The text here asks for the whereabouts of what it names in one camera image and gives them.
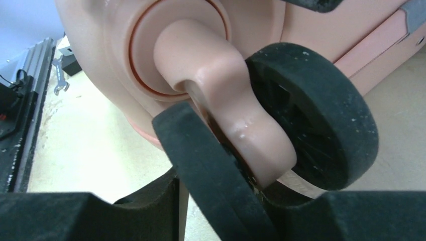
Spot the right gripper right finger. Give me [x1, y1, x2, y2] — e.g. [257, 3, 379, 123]
[261, 182, 425, 240]

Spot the pink suitcase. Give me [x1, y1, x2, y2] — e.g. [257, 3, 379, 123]
[56, 1, 425, 240]

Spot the silver wrench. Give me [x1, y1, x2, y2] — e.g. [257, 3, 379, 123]
[52, 55, 69, 96]

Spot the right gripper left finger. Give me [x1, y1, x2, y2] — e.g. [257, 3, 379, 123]
[1, 170, 178, 240]

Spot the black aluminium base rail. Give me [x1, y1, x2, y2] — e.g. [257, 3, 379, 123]
[1, 38, 56, 193]

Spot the white square device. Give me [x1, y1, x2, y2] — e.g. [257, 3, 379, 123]
[57, 35, 74, 56]

